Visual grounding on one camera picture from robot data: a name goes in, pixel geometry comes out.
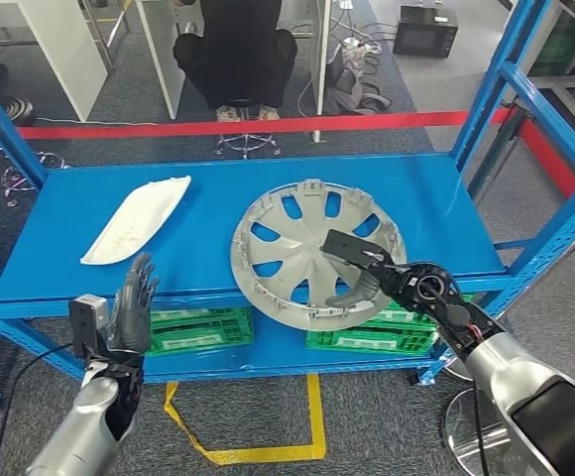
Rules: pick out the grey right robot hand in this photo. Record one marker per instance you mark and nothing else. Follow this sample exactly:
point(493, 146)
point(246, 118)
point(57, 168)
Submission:
point(361, 296)

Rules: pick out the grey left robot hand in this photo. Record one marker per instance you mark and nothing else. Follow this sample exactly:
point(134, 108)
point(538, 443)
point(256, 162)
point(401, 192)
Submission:
point(133, 325)

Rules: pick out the silver plastic wheel hubcap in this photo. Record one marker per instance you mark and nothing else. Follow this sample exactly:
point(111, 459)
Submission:
point(307, 259)

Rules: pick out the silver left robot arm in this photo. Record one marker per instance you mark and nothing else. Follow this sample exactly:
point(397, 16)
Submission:
point(74, 427)

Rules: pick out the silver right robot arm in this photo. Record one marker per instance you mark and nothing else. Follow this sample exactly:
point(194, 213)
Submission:
point(505, 368)

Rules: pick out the white plastic cover part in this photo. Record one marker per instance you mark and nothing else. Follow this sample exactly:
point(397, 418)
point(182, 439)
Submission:
point(134, 220)

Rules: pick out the blue metal shelf rack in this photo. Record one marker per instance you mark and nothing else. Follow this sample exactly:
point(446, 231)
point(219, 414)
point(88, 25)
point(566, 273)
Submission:
point(208, 217)

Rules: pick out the grey workbench dark legs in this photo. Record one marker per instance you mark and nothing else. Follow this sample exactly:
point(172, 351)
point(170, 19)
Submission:
point(496, 151)

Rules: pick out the yellow floor tape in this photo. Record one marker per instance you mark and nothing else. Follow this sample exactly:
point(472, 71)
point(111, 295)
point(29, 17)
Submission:
point(317, 414)

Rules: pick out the chrome stanchion with round base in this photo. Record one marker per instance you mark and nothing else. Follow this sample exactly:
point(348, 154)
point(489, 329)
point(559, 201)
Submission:
point(453, 371)
point(459, 440)

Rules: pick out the red barrier belt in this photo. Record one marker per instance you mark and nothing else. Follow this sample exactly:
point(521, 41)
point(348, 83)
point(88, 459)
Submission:
point(168, 129)
point(550, 161)

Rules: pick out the grey bag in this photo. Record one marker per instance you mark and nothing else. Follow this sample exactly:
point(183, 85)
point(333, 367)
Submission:
point(344, 87)

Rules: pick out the black round stool chrome base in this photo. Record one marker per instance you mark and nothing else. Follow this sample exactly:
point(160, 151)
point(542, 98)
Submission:
point(246, 143)

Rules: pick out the white power strip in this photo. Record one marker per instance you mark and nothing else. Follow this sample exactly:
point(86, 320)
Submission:
point(357, 46)

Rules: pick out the black ribbed stool seat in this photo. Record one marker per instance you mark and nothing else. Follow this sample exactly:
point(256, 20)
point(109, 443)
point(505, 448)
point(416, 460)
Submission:
point(12, 110)

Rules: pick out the black microwave oven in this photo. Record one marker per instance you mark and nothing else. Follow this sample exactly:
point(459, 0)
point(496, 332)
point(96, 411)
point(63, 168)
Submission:
point(424, 33)

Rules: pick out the white desk panel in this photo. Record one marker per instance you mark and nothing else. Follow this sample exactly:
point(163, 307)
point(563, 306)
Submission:
point(60, 52)

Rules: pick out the green plastic storage crate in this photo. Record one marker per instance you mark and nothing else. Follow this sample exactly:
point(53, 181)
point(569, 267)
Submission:
point(560, 43)

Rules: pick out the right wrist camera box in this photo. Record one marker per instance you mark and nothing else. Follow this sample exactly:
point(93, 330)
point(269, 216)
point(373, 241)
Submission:
point(351, 248)

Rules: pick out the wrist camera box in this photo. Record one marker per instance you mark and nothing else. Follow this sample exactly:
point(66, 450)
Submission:
point(83, 327)
point(351, 248)

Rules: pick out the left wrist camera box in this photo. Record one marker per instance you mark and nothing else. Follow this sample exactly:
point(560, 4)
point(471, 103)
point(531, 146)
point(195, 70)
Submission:
point(83, 327)

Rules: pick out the grey metal frame legs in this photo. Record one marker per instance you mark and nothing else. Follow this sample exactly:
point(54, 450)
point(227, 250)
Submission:
point(105, 36)

